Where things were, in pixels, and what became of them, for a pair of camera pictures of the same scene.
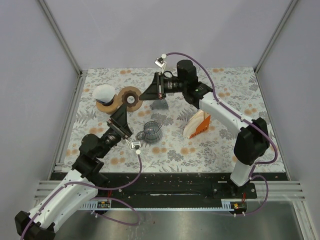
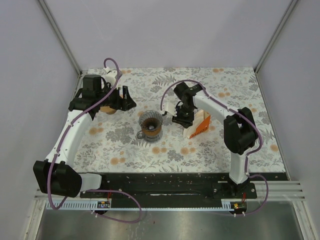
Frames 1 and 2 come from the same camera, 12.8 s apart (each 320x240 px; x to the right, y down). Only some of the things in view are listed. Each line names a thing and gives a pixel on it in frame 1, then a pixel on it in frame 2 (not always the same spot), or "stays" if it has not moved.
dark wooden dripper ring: x=130 y=91 to x=151 y=133
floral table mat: x=181 y=137 stays
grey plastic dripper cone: x=159 y=104 to x=150 y=120
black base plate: x=176 y=190 stays
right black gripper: x=157 y=89 to x=184 y=122
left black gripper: x=120 y=115 to x=124 y=103
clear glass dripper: x=152 y=134 stays
